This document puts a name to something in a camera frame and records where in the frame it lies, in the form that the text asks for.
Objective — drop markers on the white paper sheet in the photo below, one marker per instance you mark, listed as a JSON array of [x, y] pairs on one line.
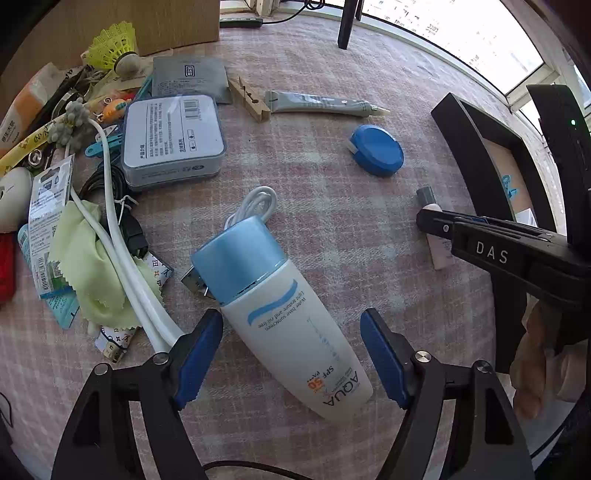
[[525, 217]]

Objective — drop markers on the white egg-shaped toy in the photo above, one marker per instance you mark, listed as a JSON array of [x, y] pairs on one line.
[[14, 198]]

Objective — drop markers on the blue round case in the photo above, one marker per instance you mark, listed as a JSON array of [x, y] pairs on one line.
[[381, 150]]

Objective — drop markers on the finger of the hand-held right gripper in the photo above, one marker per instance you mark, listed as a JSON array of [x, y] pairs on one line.
[[503, 227], [434, 224]]

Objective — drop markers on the pink checked tablecloth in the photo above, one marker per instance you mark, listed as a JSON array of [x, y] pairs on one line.
[[323, 207]]

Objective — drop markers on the black container box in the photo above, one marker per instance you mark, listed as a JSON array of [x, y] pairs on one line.
[[466, 138]]

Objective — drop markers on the yellow shuttlecock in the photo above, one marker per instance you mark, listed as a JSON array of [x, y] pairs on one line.
[[111, 48]]

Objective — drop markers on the white sunscreen bottle blue cap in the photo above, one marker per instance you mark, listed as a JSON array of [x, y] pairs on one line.
[[286, 323]]

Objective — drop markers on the blister pack card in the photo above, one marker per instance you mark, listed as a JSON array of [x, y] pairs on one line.
[[44, 207]]

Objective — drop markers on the orange tissue pack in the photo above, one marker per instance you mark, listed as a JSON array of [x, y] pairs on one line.
[[27, 101]]

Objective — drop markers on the grey glue tube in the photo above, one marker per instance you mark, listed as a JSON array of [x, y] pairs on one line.
[[314, 104]]

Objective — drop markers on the person's right hand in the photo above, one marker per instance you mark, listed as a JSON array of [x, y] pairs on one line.
[[535, 369]]

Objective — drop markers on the grey tin box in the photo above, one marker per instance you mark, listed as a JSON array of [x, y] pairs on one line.
[[173, 138]]

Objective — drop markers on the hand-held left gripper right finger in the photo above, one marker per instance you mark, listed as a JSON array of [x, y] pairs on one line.
[[383, 360]]

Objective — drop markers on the grey foil packet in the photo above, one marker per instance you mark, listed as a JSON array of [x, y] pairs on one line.
[[194, 76]]

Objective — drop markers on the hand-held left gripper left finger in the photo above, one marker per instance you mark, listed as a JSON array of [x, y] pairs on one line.
[[199, 355]]

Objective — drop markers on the pale green cloth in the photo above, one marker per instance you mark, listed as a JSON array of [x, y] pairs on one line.
[[87, 263]]

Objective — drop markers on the black tripod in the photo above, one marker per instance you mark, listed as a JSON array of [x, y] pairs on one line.
[[348, 23]]

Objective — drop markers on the light wooden board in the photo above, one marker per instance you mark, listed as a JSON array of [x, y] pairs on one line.
[[115, 23]]

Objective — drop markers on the small white tube grey cap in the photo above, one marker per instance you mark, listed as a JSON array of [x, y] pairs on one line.
[[438, 256]]

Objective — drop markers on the wooden clothespin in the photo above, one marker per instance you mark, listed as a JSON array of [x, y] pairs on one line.
[[249, 99]]

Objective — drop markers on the black power strip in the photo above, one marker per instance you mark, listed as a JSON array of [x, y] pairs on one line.
[[240, 22]]

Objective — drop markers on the red fabric bag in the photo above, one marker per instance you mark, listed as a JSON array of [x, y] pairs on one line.
[[5, 272]]

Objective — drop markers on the blue plastic clothespin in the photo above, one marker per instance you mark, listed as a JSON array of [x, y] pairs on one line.
[[104, 146]]

